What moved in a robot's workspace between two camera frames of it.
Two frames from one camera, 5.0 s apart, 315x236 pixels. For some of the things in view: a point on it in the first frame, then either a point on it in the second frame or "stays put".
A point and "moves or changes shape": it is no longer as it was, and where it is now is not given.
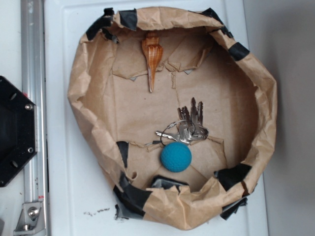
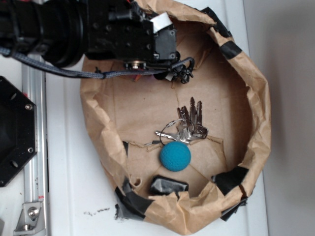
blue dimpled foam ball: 176,157 stays put
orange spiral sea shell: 152,52 moves or changes shape
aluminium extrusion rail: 33,91 stays put
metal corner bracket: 30,222 stays put
